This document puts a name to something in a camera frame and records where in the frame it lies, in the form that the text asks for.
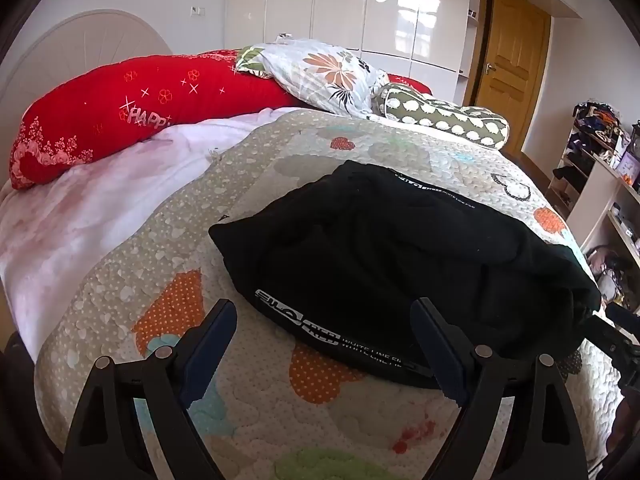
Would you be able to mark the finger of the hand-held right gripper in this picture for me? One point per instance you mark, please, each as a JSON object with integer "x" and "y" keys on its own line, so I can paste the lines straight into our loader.
{"x": 607, "y": 335}
{"x": 625, "y": 317}

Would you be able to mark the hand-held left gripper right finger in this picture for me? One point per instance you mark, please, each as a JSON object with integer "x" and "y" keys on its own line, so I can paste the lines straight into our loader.
{"x": 440, "y": 350}

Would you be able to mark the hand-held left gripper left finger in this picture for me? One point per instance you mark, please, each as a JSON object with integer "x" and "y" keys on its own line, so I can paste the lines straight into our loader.
{"x": 210, "y": 345}

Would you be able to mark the black pants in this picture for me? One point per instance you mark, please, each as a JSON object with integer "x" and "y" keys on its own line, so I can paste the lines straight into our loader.
{"x": 400, "y": 270}

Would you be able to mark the cluttered white shelf unit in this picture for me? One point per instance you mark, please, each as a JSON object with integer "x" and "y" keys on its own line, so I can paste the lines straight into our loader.
{"x": 600, "y": 185}

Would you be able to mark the heart print quilt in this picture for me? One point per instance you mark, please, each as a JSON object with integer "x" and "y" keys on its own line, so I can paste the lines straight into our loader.
{"x": 240, "y": 200}

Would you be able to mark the white pink blanket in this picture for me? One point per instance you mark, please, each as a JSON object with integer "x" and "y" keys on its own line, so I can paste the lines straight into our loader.
{"x": 90, "y": 220}

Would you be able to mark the green patterned bolster pillow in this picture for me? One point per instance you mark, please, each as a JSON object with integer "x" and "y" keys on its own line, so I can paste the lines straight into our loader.
{"x": 440, "y": 115}

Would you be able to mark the red printed pillow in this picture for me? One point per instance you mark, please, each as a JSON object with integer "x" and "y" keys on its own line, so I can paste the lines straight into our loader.
{"x": 125, "y": 105}

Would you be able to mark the wooden door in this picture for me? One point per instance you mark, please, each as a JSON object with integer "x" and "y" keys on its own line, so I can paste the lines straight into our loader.
{"x": 510, "y": 65}

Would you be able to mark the white floral pillow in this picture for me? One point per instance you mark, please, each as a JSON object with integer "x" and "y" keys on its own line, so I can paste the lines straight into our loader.
{"x": 320, "y": 72}

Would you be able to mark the white round headboard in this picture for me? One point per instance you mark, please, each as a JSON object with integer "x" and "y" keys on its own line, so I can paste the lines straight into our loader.
{"x": 65, "y": 45}

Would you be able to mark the white glossy wardrobe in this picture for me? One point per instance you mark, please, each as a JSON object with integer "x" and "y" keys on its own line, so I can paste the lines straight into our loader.
{"x": 350, "y": 5}

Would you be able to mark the white wall socket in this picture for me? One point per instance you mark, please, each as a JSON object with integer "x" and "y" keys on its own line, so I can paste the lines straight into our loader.
{"x": 197, "y": 10}

